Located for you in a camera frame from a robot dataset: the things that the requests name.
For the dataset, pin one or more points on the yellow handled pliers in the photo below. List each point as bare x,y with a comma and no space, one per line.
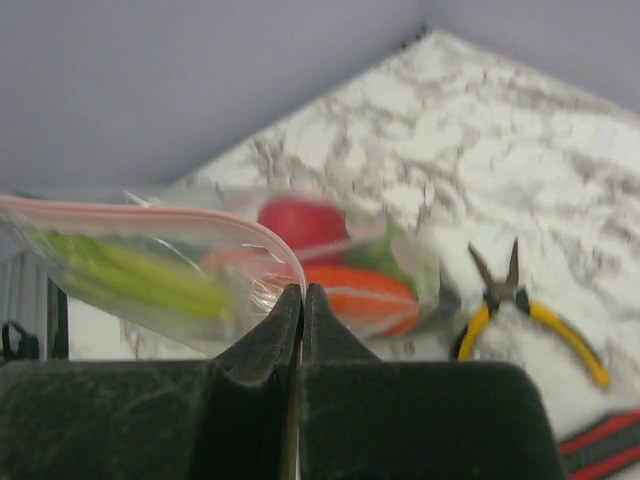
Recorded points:
499,291

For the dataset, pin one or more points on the clear zip top bag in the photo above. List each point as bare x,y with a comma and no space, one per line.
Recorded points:
179,228

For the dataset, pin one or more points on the green grape bunch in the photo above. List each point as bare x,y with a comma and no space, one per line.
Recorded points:
400,255

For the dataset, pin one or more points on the orange red chili pepper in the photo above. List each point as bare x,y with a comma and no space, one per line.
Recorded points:
372,303

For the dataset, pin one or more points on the red tomato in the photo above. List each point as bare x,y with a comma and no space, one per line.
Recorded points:
303,224

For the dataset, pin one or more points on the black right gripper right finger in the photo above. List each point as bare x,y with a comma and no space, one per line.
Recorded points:
364,418

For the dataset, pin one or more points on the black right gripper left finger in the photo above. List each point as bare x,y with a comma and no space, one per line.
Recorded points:
229,417

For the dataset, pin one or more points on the green celery stalk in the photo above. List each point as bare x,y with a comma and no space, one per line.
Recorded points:
123,274

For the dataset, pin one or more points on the red black utility knife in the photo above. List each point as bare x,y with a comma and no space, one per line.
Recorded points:
603,448

